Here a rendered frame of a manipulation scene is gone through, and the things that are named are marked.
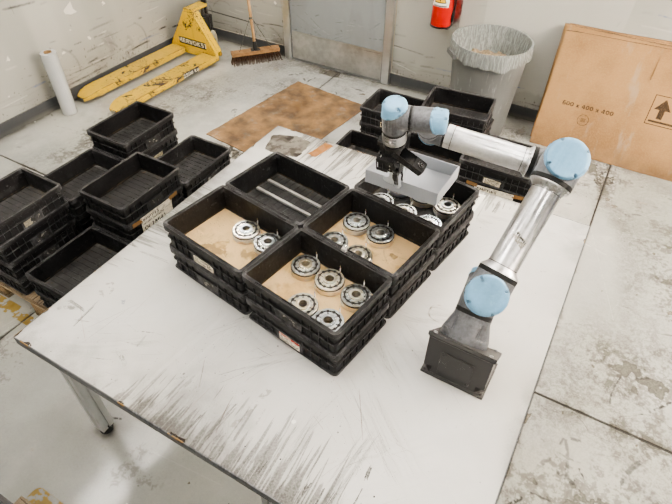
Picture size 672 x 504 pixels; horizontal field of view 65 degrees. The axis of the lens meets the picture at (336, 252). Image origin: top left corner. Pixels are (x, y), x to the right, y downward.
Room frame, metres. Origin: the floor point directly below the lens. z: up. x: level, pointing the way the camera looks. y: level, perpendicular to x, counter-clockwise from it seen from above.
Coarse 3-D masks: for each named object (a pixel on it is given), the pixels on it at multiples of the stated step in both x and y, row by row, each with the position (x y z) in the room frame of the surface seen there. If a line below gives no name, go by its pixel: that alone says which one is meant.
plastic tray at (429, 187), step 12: (420, 156) 1.63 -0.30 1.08; (372, 168) 1.56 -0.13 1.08; (432, 168) 1.60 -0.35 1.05; (444, 168) 1.58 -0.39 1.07; (456, 168) 1.56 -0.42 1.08; (372, 180) 1.50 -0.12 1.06; (408, 180) 1.52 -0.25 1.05; (420, 180) 1.53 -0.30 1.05; (432, 180) 1.53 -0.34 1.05; (444, 180) 1.53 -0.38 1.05; (408, 192) 1.43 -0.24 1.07; (420, 192) 1.41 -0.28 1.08; (432, 192) 1.39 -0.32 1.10; (444, 192) 1.45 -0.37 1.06; (432, 204) 1.39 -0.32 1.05
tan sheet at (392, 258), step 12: (336, 228) 1.51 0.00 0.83; (348, 240) 1.45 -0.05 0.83; (360, 240) 1.45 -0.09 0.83; (396, 240) 1.45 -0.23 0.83; (372, 252) 1.38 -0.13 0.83; (384, 252) 1.38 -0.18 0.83; (396, 252) 1.39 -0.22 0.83; (408, 252) 1.39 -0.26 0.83; (384, 264) 1.32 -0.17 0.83; (396, 264) 1.32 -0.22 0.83
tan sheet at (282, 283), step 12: (288, 264) 1.32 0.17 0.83; (276, 276) 1.26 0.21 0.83; (288, 276) 1.26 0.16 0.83; (276, 288) 1.20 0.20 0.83; (288, 288) 1.20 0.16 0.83; (300, 288) 1.20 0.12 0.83; (312, 288) 1.20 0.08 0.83; (324, 300) 1.15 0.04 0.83; (336, 300) 1.15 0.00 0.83; (348, 312) 1.10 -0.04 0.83
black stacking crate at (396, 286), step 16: (352, 192) 1.62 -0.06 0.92; (336, 208) 1.55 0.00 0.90; (352, 208) 1.62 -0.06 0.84; (368, 208) 1.57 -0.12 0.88; (384, 208) 1.53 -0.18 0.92; (320, 224) 1.47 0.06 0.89; (384, 224) 1.53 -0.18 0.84; (400, 224) 1.48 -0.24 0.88; (416, 224) 1.44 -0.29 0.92; (416, 240) 1.44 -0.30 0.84; (432, 256) 1.37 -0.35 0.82; (416, 272) 1.29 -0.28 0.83; (400, 288) 1.21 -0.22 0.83
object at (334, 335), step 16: (288, 240) 1.33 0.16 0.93; (320, 240) 1.34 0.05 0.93; (352, 256) 1.26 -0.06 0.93; (256, 288) 1.12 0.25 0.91; (384, 288) 1.12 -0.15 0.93; (288, 304) 1.05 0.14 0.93; (368, 304) 1.05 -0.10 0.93; (304, 320) 1.00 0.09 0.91; (352, 320) 0.99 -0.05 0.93; (336, 336) 0.93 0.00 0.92
